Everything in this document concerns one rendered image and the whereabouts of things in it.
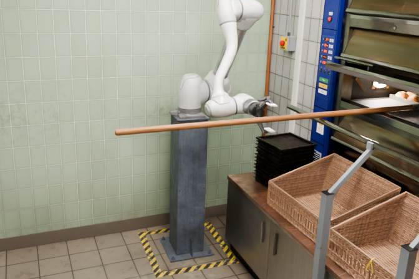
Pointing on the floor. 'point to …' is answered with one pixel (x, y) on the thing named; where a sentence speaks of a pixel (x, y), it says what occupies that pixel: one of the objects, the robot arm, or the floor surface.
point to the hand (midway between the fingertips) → (272, 118)
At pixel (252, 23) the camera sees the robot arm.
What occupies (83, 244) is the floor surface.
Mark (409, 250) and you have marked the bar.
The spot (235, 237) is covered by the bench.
